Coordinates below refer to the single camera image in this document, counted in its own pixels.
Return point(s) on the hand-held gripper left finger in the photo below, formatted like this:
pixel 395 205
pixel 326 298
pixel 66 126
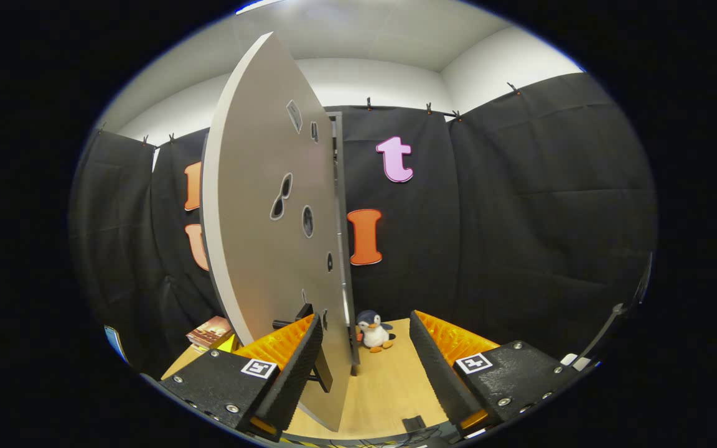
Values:
pixel 296 379

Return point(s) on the black backdrop cloth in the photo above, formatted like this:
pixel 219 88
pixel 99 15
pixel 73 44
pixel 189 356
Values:
pixel 520 218

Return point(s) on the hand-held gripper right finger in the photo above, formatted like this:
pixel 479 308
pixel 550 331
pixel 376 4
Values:
pixel 439 373

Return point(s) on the small black box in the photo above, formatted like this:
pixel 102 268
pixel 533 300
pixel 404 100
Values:
pixel 414 424

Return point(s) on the penguin plush toy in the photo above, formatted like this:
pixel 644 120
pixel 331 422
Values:
pixel 374 336

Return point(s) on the beige shoe cabinet door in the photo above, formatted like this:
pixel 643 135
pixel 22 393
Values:
pixel 253 218

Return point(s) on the blue flat panel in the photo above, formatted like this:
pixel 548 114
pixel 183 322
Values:
pixel 116 342

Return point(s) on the yellow book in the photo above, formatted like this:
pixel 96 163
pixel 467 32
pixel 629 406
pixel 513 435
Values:
pixel 229 344

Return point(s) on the brown book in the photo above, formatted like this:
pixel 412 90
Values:
pixel 209 330

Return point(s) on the dark grey shoe cabinet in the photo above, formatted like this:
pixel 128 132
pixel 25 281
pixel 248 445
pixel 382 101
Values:
pixel 352 336

